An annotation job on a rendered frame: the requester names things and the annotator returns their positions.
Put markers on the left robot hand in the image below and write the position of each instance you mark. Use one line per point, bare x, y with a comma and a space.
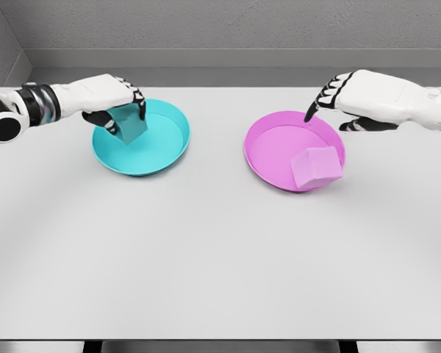
103, 92

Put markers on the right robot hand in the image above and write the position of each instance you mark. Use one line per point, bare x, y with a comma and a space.
371, 92

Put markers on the teal block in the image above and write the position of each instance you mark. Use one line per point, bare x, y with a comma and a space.
129, 124

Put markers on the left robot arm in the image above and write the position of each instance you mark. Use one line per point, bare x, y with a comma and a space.
29, 106

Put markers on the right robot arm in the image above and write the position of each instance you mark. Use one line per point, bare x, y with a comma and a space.
436, 106

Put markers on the teal plate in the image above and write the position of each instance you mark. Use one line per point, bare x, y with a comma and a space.
147, 150

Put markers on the pink block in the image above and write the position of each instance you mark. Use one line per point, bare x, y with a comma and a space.
317, 166

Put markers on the pink plate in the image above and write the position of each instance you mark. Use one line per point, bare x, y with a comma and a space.
275, 147

